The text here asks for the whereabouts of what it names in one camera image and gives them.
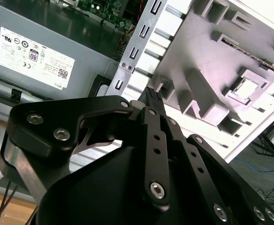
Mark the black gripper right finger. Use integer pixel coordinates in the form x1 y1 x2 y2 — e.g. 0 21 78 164
153 90 274 225

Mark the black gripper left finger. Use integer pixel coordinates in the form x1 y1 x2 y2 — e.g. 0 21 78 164
0 86 173 209

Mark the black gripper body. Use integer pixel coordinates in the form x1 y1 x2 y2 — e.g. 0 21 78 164
35 140 222 225

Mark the silver square CPU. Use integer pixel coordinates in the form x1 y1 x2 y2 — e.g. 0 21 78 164
229 76 266 102

